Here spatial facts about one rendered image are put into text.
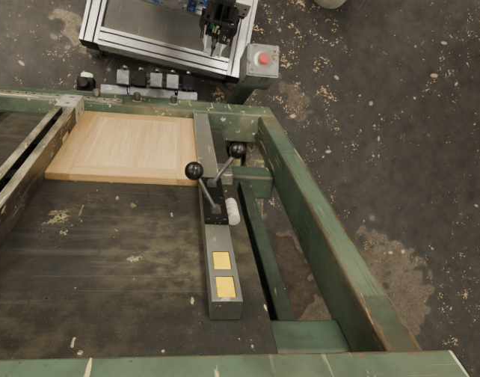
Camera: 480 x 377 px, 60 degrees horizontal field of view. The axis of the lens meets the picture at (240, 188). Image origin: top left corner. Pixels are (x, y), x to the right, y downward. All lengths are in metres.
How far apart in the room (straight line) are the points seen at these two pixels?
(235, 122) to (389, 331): 1.03
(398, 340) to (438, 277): 2.26
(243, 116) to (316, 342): 0.97
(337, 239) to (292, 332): 0.22
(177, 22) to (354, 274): 1.84
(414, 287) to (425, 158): 0.81
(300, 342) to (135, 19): 1.94
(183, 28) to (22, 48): 0.88
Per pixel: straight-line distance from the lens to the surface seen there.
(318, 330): 0.78
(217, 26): 0.97
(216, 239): 0.81
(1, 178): 0.98
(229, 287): 0.70
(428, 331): 2.97
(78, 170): 1.11
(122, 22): 2.37
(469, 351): 3.17
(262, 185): 1.27
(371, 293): 0.75
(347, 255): 0.83
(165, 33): 2.34
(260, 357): 0.53
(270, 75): 1.56
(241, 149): 0.94
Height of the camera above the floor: 2.38
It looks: 80 degrees down
